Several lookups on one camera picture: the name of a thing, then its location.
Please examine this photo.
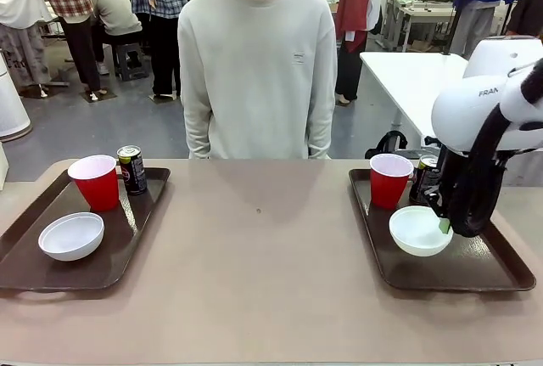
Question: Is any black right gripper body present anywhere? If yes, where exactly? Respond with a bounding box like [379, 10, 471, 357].
[424, 145, 463, 220]

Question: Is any red plastic cup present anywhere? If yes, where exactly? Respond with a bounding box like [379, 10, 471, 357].
[67, 154, 120, 213]
[368, 153, 416, 211]

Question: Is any black bag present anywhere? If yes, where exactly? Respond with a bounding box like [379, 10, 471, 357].
[364, 130, 409, 160]

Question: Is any brown plastic serving tray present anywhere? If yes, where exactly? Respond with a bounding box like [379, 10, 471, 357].
[0, 165, 172, 300]
[348, 162, 538, 305]

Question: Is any person in cream sweater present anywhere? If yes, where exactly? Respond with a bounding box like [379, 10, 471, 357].
[176, 0, 339, 160]

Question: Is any black corrugated cable conduit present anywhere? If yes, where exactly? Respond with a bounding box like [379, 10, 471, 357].
[446, 57, 543, 239]

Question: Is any white cylindrical appliance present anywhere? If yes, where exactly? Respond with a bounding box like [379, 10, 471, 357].
[0, 49, 33, 143]

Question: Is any person's left forearm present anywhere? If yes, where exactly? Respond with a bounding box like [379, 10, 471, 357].
[305, 93, 336, 160]

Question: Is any person's right forearm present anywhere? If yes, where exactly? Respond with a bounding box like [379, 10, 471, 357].
[182, 93, 215, 160]

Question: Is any black slanted pole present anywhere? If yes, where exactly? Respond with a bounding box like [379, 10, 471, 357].
[442, 0, 474, 57]

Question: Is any seated person in grey hoodie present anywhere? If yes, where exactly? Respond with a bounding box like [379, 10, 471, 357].
[90, 0, 143, 51]

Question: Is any person in red top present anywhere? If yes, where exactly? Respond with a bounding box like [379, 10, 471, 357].
[333, 0, 375, 107]

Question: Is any white round bowl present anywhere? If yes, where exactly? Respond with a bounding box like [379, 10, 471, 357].
[389, 206, 455, 258]
[37, 211, 106, 262]

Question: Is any white background table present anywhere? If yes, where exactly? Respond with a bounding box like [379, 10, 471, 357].
[359, 51, 471, 151]

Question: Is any person in white shirt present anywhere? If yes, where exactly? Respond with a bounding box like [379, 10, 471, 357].
[0, 0, 53, 92]

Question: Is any black Pepsi can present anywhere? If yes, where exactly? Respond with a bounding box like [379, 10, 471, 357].
[407, 154, 443, 206]

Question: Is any white box edge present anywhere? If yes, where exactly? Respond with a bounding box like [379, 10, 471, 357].
[0, 143, 9, 192]

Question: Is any black soda can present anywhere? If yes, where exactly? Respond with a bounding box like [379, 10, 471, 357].
[116, 144, 148, 197]

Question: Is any background workbench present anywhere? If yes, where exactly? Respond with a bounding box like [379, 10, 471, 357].
[380, 0, 460, 52]

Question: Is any grey step stool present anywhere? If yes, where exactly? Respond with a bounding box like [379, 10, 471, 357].
[111, 42, 149, 83]

